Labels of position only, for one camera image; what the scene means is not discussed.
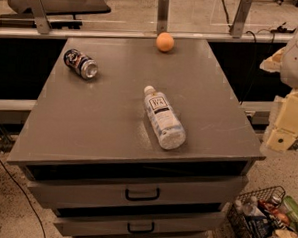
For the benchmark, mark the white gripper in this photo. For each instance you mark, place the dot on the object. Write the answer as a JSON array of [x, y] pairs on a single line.
[[286, 122]]

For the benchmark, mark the blue pepsi can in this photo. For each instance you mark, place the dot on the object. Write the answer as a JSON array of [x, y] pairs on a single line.
[[80, 63]]

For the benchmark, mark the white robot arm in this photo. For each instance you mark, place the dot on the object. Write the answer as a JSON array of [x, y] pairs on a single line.
[[288, 76]]

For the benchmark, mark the small clear bottle in basket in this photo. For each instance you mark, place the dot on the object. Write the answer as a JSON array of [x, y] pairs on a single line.
[[250, 208]]

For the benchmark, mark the green bottle in basket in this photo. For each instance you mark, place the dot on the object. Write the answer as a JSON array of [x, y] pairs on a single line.
[[290, 207]]

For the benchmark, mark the top grey drawer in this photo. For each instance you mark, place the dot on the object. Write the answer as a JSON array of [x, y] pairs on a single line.
[[136, 192]]

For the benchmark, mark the blue snack bag in basket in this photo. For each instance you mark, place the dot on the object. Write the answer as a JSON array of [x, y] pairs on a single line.
[[259, 226]]

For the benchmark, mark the clear plastic water bottle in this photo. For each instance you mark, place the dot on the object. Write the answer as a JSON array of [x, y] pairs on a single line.
[[168, 129]]

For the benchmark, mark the middle grey drawer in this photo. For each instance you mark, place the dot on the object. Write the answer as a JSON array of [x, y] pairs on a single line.
[[139, 225]]

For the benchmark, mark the orange fruit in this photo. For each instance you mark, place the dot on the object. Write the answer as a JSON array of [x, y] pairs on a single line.
[[165, 42]]

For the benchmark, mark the grey drawer cabinet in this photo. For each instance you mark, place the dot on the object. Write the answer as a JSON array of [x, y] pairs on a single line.
[[80, 130]]

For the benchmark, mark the black wire basket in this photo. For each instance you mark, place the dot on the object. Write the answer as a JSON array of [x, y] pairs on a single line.
[[269, 202]]

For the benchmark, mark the metal rail frame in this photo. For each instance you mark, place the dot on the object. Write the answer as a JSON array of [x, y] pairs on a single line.
[[203, 19]]

